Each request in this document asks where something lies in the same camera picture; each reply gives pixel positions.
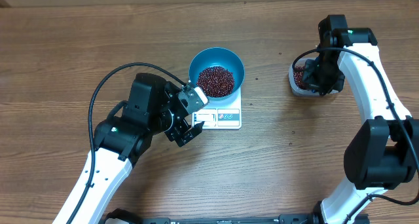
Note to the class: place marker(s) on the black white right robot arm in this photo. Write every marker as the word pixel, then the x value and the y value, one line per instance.
pixel 384 152

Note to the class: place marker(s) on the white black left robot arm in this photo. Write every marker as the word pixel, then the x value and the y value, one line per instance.
pixel 154 106

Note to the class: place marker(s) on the red beans in bowl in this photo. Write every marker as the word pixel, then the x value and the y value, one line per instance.
pixel 216 82

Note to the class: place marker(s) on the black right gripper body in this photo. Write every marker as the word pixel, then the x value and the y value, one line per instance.
pixel 324 76

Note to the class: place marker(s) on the teal metal bowl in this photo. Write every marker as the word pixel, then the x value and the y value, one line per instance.
pixel 217 56

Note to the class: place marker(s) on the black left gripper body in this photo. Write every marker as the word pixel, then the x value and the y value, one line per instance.
pixel 178 129

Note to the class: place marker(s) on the white digital kitchen scale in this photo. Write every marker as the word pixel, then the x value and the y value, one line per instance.
pixel 221 113

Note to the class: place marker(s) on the clear plastic bean container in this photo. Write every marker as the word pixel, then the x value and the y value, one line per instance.
pixel 300 92

